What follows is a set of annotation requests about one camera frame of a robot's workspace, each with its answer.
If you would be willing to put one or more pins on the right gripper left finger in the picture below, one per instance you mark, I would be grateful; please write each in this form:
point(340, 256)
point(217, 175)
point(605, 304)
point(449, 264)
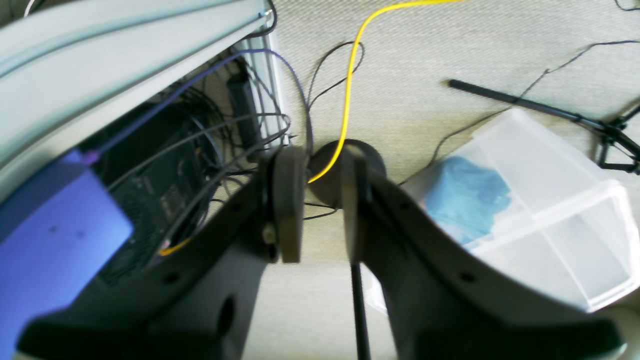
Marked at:
point(198, 303)

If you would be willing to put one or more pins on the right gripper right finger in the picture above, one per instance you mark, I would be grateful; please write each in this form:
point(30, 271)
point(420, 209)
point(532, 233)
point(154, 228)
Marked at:
point(442, 302)

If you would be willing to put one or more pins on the blue cloth in bin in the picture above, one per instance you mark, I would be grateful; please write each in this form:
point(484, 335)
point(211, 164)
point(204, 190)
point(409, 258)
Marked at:
point(465, 199)

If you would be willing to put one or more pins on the clear plastic storage bin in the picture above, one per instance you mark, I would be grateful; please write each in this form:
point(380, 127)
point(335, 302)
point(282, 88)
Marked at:
point(569, 231)

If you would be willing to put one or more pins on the purple box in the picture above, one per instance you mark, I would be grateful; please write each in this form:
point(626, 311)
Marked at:
point(57, 231)

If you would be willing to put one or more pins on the black round floor disc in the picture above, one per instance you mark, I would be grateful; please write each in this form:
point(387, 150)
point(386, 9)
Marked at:
point(328, 189)

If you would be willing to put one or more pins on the black tripod stand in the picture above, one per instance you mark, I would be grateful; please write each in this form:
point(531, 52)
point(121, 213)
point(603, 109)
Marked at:
point(610, 133)

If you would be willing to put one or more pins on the aluminium table frame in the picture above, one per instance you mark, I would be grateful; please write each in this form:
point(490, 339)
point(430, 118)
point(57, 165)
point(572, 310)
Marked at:
point(71, 70)

